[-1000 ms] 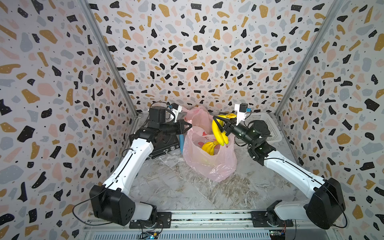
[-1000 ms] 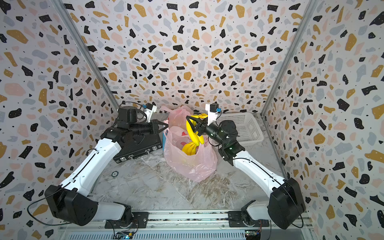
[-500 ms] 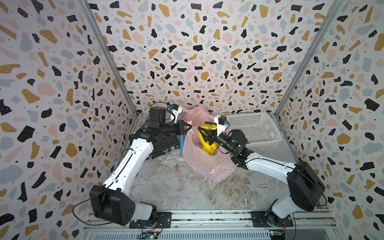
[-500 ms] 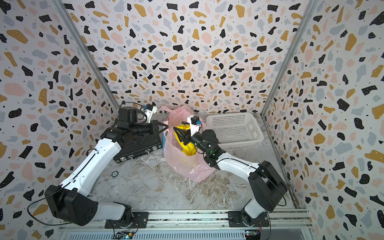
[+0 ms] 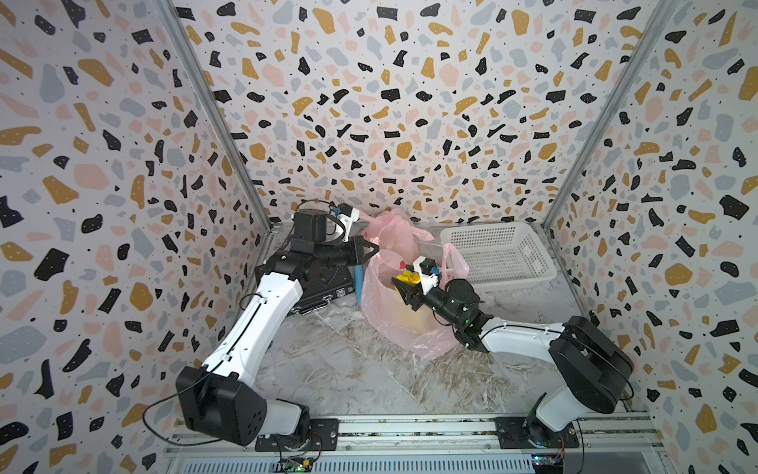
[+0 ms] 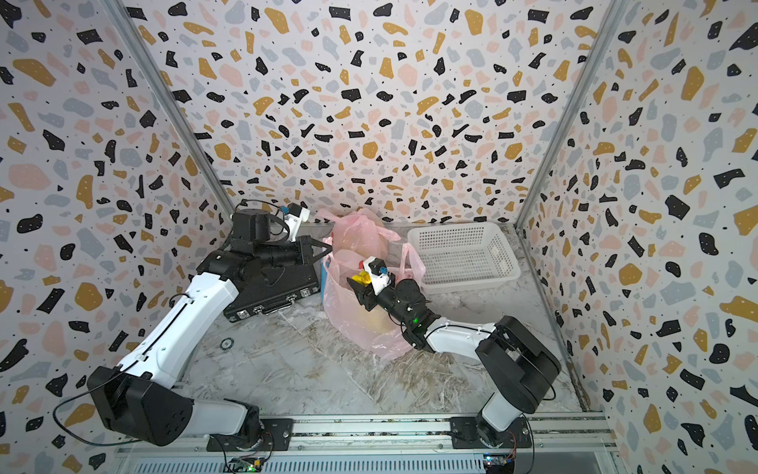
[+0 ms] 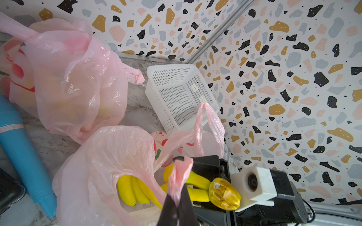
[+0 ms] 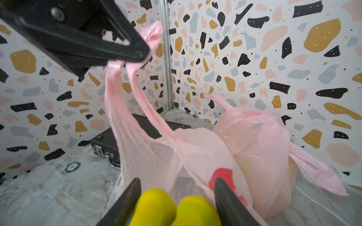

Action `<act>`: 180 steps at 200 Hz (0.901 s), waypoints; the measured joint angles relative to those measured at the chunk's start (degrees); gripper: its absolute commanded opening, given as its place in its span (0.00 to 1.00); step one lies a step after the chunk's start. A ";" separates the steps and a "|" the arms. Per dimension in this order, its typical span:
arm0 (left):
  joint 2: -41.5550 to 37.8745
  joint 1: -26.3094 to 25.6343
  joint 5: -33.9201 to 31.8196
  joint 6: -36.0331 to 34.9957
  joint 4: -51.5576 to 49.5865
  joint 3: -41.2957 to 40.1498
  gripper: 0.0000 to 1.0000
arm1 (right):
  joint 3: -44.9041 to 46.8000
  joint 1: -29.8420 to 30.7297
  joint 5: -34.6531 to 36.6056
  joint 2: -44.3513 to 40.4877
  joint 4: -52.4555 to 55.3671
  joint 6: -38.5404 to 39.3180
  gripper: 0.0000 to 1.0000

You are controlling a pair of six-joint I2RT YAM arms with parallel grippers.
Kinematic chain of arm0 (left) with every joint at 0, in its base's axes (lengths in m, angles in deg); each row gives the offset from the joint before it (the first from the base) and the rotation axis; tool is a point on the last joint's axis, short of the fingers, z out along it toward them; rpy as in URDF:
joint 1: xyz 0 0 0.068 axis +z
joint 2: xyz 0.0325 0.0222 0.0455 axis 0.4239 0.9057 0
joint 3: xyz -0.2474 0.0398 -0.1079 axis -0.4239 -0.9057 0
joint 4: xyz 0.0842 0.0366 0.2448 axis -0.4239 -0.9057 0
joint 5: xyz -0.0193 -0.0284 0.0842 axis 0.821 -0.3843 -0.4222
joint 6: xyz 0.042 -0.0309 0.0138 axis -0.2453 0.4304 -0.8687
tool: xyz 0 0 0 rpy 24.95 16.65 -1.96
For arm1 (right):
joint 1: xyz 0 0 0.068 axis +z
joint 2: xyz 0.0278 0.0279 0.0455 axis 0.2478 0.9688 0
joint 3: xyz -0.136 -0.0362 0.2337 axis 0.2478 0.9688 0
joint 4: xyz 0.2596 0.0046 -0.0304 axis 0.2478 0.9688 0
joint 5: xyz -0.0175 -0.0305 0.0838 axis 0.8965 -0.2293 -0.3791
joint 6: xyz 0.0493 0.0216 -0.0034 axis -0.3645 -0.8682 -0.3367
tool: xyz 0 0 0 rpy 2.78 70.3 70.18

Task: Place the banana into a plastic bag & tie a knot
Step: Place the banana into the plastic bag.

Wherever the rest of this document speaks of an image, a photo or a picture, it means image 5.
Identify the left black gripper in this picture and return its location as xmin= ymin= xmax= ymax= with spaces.
xmin=316 ymin=236 xmax=380 ymax=271

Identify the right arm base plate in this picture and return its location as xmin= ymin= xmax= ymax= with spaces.
xmin=495 ymin=416 xmax=580 ymax=450

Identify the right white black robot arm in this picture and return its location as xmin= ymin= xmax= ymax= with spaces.
xmin=392 ymin=275 xmax=634 ymax=448

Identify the pink plastic bag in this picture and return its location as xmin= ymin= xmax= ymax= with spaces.
xmin=360 ymin=249 xmax=458 ymax=359
xmin=364 ymin=209 xmax=434 ymax=263

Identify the aluminium front rail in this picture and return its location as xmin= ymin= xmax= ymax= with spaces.
xmin=162 ymin=412 xmax=674 ymax=473

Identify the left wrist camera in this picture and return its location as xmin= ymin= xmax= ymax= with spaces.
xmin=335 ymin=203 xmax=360 ymax=242

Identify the white plastic basket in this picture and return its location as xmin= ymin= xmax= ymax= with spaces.
xmin=440 ymin=222 xmax=558 ymax=292

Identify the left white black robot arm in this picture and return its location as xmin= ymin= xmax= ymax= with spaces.
xmin=176 ymin=205 xmax=379 ymax=448

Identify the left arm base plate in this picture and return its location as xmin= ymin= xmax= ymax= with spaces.
xmin=255 ymin=418 xmax=340 ymax=452

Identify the black flat case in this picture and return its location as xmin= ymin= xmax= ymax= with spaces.
xmin=289 ymin=267 xmax=355 ymax=315

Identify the light blue cylinder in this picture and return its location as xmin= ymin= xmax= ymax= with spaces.
xmin=353 ymin=265 xmax=364 ymax=306

